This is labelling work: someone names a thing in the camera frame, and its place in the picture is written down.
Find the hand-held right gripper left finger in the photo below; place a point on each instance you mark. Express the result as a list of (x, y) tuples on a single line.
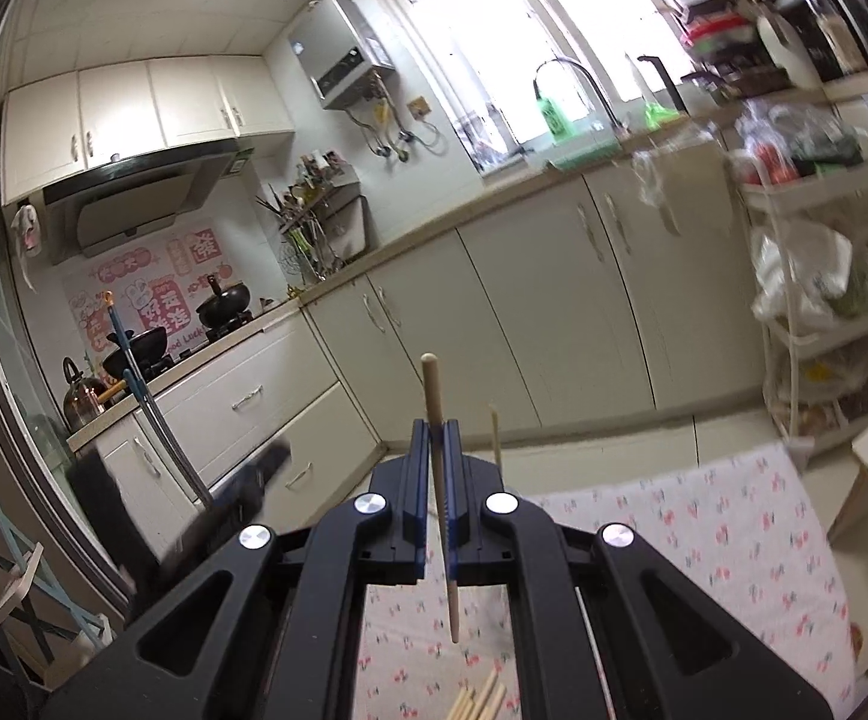
[(420, 480)]

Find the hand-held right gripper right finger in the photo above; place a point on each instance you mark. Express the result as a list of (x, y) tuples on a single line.
[(450, 480)]

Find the wooden chopstick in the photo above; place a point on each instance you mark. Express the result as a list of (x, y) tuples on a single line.
[(501, 705), (494, 435), (434, 397), (488, 699), (466, 706)]

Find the cream lower kitchen cabinets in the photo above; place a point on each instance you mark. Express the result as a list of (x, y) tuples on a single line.
[(539, 300)]

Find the cream kitchen cabinets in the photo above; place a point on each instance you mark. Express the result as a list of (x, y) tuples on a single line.
[(119, 112), (539, 300)]

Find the floral tablecloth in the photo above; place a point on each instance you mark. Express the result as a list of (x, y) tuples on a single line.
[(703, 540)]

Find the black wok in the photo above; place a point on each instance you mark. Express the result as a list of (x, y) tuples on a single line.
[(224, 307), (137, 356)]

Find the dark blurred object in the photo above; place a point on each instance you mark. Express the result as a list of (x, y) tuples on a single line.
[(100, 510)]

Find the metal kettle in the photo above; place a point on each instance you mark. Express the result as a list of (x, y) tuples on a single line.
[(85, 397)]

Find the white storage cart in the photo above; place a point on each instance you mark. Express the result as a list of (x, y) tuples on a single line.
[(775, 345)]

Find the clear plastic bag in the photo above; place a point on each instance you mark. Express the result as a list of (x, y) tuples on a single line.
[(651, 172)]

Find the green dish soap bottle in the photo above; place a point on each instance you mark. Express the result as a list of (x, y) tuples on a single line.
[(556, 116)]

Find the range hood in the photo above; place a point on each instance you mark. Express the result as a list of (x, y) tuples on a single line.
[(134, 202)]

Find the metal sink faucet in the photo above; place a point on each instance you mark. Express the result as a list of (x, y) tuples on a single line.
[(599, 90)]

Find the kitchen window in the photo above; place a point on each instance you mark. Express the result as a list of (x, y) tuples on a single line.
[(494, 52)]

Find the silver water heater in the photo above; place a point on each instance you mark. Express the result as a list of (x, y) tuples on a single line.
[(336, 45)]

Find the black water tap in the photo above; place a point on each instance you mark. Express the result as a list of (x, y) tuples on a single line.
[(666, 79)]

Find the hanging white cloth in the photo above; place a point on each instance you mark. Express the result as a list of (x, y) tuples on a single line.
[(27, 229)]

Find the cream upper kitchen cabinets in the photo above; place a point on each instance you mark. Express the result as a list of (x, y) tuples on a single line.
[(119, 112)]

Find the stack of kitchen containers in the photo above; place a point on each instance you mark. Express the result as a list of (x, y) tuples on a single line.
[(726, 45)]

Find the white thermos jug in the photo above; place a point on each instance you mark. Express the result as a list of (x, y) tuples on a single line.
[(778, 45)]

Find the wall utensil rack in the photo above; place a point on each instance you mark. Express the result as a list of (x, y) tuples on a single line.
[(329, 202)]

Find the pink wall poster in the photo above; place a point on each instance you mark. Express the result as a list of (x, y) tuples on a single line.
[(171, 270)]

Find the yellow wall outlet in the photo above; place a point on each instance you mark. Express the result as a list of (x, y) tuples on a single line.
[(420, 108)]

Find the blue white folding frame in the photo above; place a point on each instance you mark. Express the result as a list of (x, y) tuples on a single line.
[(21, 577)]

